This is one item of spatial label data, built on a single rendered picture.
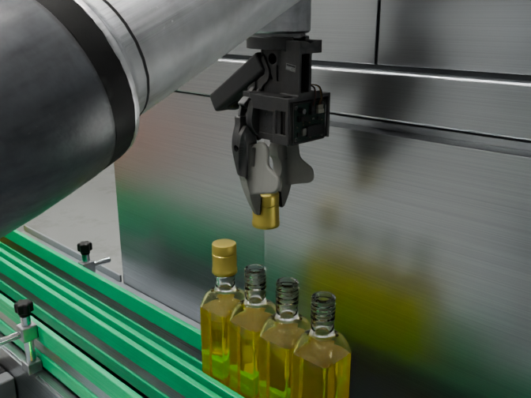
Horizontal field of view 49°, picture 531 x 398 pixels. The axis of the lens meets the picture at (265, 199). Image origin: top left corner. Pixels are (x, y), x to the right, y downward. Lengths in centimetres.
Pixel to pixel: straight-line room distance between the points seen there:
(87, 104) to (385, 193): 56
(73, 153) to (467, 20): 55
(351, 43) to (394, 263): 29
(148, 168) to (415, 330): 63
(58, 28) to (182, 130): 83
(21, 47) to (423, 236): 59
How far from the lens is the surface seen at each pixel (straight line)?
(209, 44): 32
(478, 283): 74
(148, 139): 116
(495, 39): 71
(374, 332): 84
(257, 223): 73
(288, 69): 65
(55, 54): 25
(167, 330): 105
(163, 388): 95
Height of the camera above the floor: 147
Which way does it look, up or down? 18 degrees down
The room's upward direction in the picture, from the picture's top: straight up
